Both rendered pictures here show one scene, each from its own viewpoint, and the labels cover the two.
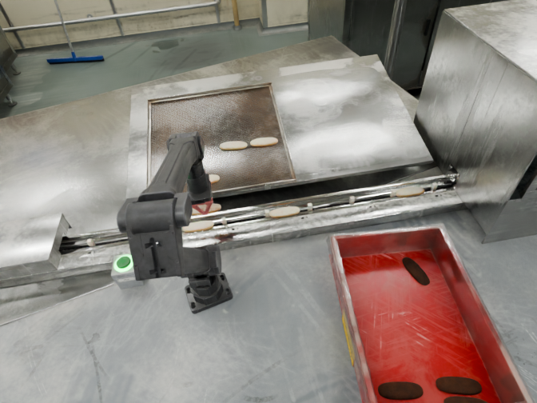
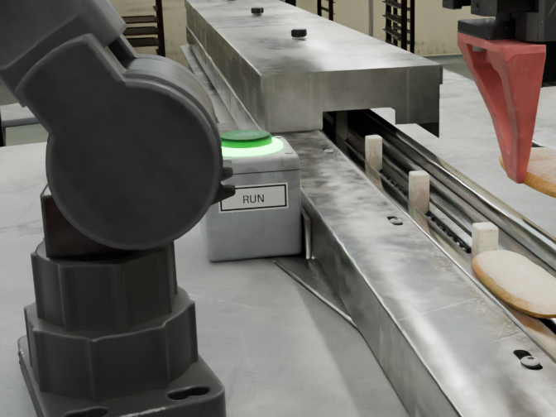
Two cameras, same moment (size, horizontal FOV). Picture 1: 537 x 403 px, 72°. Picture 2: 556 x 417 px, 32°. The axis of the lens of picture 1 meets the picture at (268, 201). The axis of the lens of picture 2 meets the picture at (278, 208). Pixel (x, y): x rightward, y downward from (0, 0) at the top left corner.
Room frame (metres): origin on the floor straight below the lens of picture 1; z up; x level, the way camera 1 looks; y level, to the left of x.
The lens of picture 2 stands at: (0.60, -0.27, 1.05)
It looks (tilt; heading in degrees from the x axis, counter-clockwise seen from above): 16 degrees down; 87
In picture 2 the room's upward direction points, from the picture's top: 2 degrees counter-clockwise
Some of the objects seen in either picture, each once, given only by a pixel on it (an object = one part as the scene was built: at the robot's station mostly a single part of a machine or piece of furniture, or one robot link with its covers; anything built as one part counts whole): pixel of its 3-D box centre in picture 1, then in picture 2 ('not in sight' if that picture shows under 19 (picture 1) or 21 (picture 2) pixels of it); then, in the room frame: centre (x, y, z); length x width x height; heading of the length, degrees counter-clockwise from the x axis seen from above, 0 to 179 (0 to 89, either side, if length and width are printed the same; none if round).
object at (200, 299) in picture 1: (206, 286); (110, 318); (0.54, 0.19, 0.86); 0.12 x 0.09 x 0.08; 108
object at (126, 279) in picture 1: (130, 273); (251, 218); (0.62, 0.42, 0.84); 0.08 x 0.08 x 0.11; 5
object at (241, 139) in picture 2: (124, 262); (245, 145); (0.62, 0.42, 0.90); 0.04 x 0.04 x 0.02
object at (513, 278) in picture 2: (197, 225); (520, 277); (0.77, 0.23, 0.86); 0.10 x 0.04 x 0.01; 95
